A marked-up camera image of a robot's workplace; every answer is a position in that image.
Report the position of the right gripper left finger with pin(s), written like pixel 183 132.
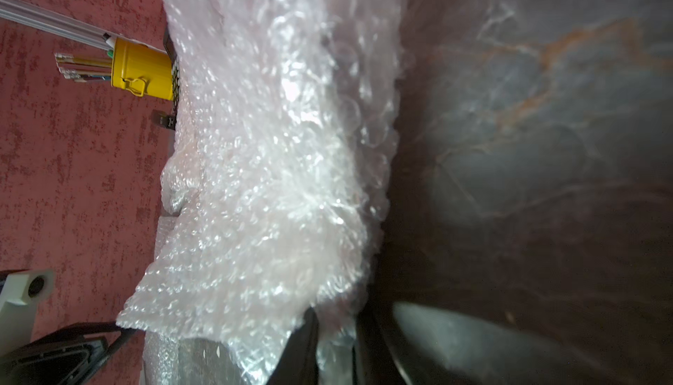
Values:
pixel 298 363

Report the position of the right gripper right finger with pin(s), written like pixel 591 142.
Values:
pixel 373 363

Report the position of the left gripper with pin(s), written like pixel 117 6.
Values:
pixel 71 355

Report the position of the bubble pink plate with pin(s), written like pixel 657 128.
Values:
pixel 278 182

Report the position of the clear bubble wrap sheet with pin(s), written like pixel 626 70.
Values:
pixel 179 358

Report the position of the black stapler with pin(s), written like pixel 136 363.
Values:
pixel 163 120

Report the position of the pens in cup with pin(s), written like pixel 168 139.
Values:
pixel 88 69

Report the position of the yellow pen cup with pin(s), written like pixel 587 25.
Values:
pixel 141 70

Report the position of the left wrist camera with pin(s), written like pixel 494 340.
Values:
pixel 21 293

